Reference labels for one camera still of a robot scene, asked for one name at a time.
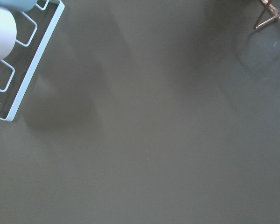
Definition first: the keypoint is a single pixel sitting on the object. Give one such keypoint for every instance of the copper wire bottle rack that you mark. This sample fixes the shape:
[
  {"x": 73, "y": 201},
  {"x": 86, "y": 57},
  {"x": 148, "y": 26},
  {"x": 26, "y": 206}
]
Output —
[{"x": 268, "y": 7}]

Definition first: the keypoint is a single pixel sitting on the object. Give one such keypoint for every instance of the blue cup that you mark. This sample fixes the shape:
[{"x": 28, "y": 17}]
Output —
[{"x": 21, "y": 5}]

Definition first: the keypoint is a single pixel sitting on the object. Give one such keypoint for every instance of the white wire cup rack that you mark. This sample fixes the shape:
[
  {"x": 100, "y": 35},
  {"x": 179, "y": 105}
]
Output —
[{"x": 34, "y": 30}]

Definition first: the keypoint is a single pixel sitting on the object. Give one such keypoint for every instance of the pink cup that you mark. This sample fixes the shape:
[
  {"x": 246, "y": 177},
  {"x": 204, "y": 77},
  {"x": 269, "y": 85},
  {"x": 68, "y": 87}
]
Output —
[{"x": 8, "y": 32}]

